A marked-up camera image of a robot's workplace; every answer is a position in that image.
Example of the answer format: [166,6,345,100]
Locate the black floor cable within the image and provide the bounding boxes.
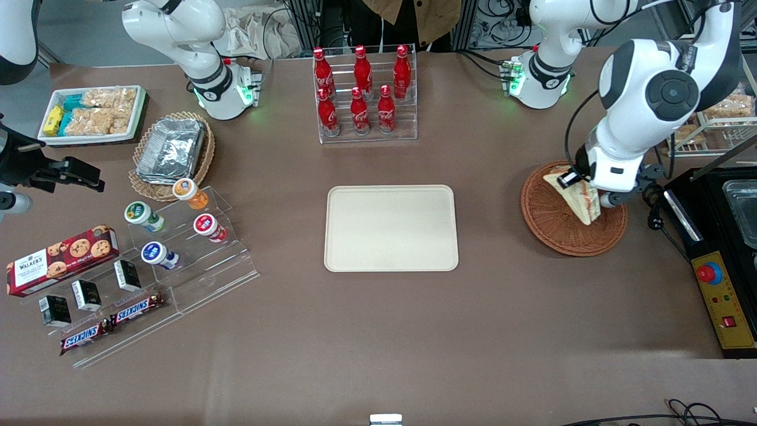
[559,399,757,426]

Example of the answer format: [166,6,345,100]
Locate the rice cracker packet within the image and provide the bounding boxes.
[64,106,132,136]
[82,88,138,111]

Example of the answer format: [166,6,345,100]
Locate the beige plastic tray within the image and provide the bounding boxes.
[324,185,460,273]

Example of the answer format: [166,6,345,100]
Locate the red cola bottle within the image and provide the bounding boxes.
[377,85,397,135]
[312,47,337,100]
[393,44,412,100]
[317,88,341,138]
[350,87,371,136]
[353,45,374,98]

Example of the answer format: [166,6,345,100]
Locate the clear acrylic stepped stand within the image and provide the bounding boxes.
[126,186,261,315]
[21,260,184,369]

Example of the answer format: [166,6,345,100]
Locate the brown round wicker basket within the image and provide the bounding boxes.
[520,160,629,257]

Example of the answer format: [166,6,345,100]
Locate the light woven wicker basket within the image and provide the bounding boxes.
[128,111,216,202]

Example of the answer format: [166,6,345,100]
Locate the white rectangular snack tray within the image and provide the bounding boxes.
[37,85,150,147]

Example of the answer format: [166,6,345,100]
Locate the green lid yogurt cup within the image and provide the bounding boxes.
[124,201,166,233]

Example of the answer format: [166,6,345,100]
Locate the white wire snack rack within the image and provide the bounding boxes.
[665,33,757,157]

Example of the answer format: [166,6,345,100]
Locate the black countertop appliance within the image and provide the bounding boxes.
[662,167,757,360]

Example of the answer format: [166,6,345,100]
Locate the person in brown jacket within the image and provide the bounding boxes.
[361,0,463,49]

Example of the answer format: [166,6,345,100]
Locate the Snickers chocolate bar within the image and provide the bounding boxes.
[110,292,167,327]
[59,321,113,356]

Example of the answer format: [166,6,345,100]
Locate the blue lid yogurt cup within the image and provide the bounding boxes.
[141,241,180,270]

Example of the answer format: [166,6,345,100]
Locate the black base cables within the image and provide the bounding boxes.
[455,49,516,81]

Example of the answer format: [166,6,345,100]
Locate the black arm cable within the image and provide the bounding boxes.
[565,89,601,173]

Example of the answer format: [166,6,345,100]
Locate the red Walkers cookie box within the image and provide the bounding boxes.
[6,225,120,298]

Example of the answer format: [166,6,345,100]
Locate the aluminium frame rack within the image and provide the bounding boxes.
[283,0,533,54]

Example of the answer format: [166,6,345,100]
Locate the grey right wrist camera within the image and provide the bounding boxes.
[0,191,34,215]

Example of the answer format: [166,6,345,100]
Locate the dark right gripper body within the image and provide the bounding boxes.
[0,115,59,191]

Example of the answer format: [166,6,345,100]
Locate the yellow snack packet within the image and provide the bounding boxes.
[43,105,65,137]

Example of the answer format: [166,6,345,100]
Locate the triangular sandwich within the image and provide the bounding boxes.
[543,166,603,226]

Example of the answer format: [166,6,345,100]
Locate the small black box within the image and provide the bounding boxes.
[71,279,102,312]
[114,259,142,292]
[39,295,72,328]

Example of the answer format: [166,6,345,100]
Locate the black power cable with plug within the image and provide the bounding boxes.
[642,163,694,261]

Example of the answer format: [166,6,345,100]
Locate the stack of foil containers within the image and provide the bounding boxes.
[136,118,206,184]

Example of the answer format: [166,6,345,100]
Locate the red lid yogurt cup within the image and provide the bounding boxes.
[193,214,228,243]

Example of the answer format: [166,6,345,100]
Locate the yellow emergency stop control box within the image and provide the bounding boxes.
[691,251,756,350]

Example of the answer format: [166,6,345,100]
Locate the clear acrylic bottle rack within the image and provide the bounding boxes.
[312,43,419,144]

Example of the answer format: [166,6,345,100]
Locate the orange lid yogurt cup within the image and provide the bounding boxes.
[173,178,209,211]

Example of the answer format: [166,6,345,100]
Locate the beige cloth bag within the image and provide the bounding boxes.
[213,6,302,60]

